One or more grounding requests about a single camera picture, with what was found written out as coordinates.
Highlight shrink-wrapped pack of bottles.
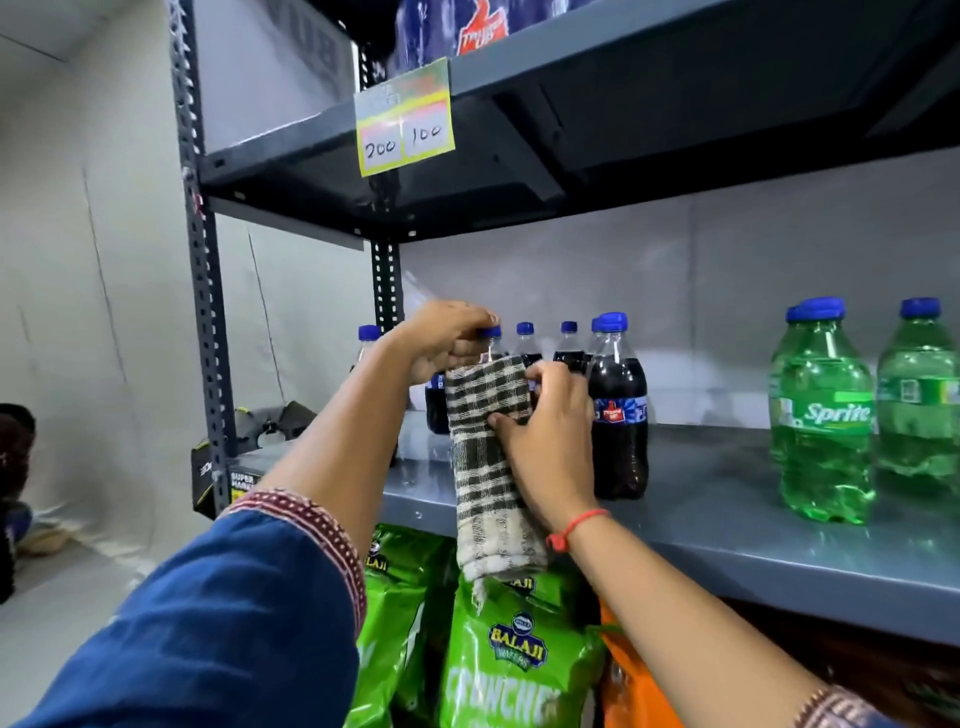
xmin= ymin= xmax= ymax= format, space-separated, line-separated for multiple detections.
xmin=386 ymin=0 xmax=597 ymax=78

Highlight checked dish cloth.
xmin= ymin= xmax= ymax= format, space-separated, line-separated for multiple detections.
xmin=444 ymin=355 xmax=549 ymax=610

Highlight person's right forearm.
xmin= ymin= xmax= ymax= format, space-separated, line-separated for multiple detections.
xmin=551 ymin=508 xmax=835 ymax=728

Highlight embroidered right sleeve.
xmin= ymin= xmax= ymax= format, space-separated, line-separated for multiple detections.
xmin=793 ymin=684 xmax=905 ymax=728

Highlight person's left forearm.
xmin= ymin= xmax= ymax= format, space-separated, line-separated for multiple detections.
xmin=255 ymin=331 xmax=415 ymax=558

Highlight person's left hand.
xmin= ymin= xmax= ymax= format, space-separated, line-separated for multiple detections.
xmin=390 ymin=300 xmax=501 ymax=387

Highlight green snack packet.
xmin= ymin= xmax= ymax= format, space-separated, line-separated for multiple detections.
xmin=437 ymin=558 xmax=607 ymax=728
xmin=343 ymin=523 xmax=459 ymax=728

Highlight blue embroidered left sleeve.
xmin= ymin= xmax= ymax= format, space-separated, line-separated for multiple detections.
xmin=13 ymin=487 xmax=369 ymax=728

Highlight orange snack packet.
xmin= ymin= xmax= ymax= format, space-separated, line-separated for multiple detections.
xmin=597 ymin=602 xmax=685 ymax=728

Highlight black cardboard box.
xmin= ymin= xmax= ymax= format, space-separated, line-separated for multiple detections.
xmin=190 ymin=400 xmax=318 ymax=520

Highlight yellow green price tag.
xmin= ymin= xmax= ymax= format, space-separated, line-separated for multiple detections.
xmin=354 ymin=57 xmax=457 ymax=179

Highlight grey metal shelving unit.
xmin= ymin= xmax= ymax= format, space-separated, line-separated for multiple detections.
xmin=166 ymin=0 xmax=960 ymax=651

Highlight person's right hand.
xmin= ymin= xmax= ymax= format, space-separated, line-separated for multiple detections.
xmin=487 ymin=360 xmax=600 ymax=534

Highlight green soda bottle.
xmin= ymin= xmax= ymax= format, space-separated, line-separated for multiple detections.
xmin=777 ymin=297 xmax=878 ymax=526
xmin=768 ymin=305 xmax=801 ymax=463
xmin=875 ymin=297 xmax=960 ymax=481

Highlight red thread bracelet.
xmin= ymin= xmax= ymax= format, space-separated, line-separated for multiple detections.
xmin=545 ymin=508 xmax=612 ymax=555

